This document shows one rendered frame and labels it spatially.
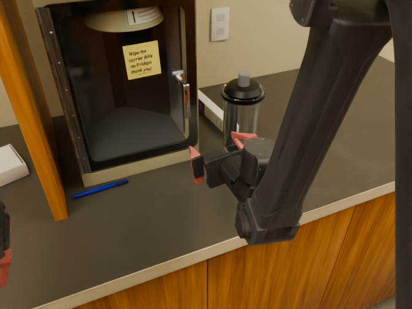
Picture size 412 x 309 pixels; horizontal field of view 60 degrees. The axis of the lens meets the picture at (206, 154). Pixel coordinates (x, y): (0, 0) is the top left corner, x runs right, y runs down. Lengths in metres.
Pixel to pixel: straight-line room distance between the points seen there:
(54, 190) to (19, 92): 0.24
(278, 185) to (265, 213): 0.06
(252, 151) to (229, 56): 0.91
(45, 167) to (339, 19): 0.65
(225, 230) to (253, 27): 0.85
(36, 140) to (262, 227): 0.47
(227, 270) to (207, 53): 0.80
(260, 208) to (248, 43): 1.02
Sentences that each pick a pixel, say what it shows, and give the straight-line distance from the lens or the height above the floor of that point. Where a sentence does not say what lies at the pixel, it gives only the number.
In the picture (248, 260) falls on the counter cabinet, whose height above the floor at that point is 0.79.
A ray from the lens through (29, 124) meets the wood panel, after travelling 0.76.
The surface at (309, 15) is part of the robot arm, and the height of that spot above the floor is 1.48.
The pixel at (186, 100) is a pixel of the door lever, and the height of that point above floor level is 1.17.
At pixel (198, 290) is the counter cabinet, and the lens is 0.97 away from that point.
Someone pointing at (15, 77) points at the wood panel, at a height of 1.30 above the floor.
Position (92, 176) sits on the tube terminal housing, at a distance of 0.96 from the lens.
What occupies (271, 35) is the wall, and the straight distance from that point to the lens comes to 1.50.
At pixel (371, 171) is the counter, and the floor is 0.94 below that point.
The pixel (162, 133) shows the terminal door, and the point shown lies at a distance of 0.92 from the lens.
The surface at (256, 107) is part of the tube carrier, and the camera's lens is 0.88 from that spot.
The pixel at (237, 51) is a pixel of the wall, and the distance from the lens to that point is 1.44.
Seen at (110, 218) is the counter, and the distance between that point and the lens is 0.88.
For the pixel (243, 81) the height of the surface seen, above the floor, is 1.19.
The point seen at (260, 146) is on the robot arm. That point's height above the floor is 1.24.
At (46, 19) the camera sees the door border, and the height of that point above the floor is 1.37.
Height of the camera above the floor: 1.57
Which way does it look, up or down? 38 degrees down
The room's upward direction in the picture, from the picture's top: straight up
